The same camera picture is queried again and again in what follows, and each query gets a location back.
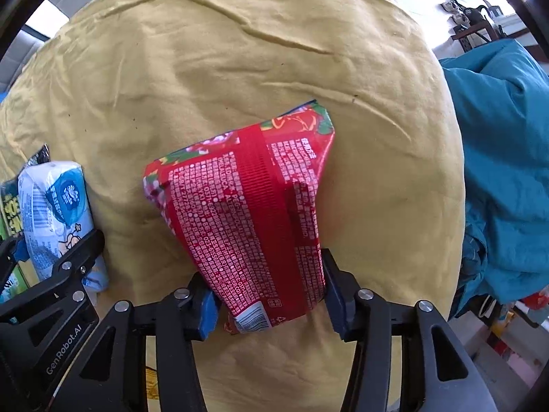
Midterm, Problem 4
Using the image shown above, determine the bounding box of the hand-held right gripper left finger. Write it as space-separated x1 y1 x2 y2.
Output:
56 275 220 412

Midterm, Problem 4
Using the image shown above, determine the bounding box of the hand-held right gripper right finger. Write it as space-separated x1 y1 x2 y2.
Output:
322 248 499 412

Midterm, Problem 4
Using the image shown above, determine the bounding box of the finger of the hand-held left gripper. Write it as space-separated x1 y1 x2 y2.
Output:
0 238 25 286
0 229 106 323

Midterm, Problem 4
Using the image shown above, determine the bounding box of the white and blue tissue pack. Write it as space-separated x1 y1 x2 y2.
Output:
17 161 110 293

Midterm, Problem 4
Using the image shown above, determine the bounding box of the red floral snack packet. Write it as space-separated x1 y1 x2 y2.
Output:
143 101 336 335

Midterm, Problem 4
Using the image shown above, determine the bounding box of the green snack packet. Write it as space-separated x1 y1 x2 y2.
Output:
0 178 34 305

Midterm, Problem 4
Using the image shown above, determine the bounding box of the yellow packet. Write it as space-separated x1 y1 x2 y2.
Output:
145 367 162 401

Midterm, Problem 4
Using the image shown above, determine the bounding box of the dark snack packet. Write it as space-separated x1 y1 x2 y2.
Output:
28 144 51 168

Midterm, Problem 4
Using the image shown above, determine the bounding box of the red bag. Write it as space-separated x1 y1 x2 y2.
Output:
521 288 549 310

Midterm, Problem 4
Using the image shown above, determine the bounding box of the teal quilt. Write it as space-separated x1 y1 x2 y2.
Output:
440 38 549 320

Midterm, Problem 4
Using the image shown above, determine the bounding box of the yellow bed sheet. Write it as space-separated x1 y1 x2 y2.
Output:
0 0 467 412

